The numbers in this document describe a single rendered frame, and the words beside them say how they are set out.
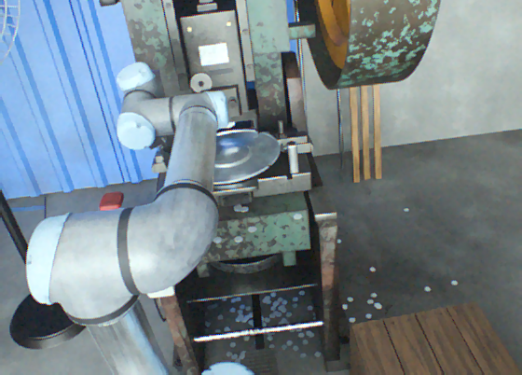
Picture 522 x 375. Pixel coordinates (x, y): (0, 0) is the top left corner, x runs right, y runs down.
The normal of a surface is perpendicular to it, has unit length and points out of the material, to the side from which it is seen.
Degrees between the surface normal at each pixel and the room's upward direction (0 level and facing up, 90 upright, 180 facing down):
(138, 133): 104
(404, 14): 110
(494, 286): 0
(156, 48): 90
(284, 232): 90
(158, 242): 50
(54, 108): 90
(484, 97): 90
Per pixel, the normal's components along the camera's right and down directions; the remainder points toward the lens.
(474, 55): 0.07, 0.53
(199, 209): 0.63, -0.52
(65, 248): -0.06, -0.28
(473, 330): -0.11, -0.84
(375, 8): 0.11, 0.74
